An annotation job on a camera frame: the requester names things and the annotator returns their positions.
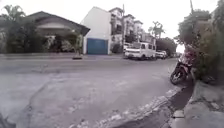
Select green bushes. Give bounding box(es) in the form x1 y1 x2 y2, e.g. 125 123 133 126
177 0 224 84

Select white van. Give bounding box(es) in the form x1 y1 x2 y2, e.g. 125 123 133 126
123 41 157 61

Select row of multi-storey buildings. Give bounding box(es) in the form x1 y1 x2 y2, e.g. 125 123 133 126
108 6 157 54

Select white car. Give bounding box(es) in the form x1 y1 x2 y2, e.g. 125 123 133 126
154 49 169 60

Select red motorcycle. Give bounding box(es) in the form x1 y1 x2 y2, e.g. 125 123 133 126
169 50 197 86

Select white building with blue gate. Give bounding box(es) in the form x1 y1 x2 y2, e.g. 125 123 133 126
80 6 113 56

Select utility pole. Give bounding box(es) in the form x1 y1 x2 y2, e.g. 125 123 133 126
121 3 127 54

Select low house with dark roof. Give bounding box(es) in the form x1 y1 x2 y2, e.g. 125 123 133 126
0 10 91 55

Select palm tree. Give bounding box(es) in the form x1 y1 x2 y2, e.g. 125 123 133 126
148 20 166 39
0 4 43 54

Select dark green tree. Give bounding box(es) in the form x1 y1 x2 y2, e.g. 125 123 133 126
155 36 178 57

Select grey concrete pavement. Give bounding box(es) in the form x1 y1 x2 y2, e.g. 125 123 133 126
168 78 224 128

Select grey concrete road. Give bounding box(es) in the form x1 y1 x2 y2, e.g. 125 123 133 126
0 54 188 128

